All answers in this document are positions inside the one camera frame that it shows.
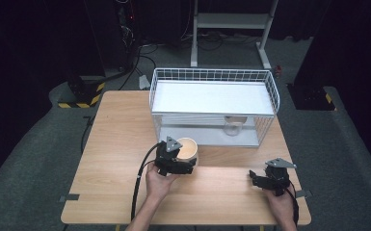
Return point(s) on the white metal stand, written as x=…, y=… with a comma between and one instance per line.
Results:
x=231, y=20

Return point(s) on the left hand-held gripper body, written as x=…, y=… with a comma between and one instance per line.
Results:
x=168, y=157

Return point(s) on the grey tape strip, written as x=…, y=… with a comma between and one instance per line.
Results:
x=70, y=198
x=304, y=193

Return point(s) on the person's left hand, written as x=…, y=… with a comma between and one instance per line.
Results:
x=157, y=186

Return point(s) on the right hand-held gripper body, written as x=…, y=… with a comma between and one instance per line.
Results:
x=278, y=179

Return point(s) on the white cup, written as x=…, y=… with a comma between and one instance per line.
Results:
x=188, y=150

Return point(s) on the person's right hand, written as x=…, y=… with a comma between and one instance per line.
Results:
x=281, y=205

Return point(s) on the white power adapter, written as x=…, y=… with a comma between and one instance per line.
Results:
x=144, y=82

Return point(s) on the black yellow striped base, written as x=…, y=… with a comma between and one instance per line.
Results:
x=86, y=93
x=311, y=97

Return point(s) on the glass jar with white lid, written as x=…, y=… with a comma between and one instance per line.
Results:
x=234, y=126

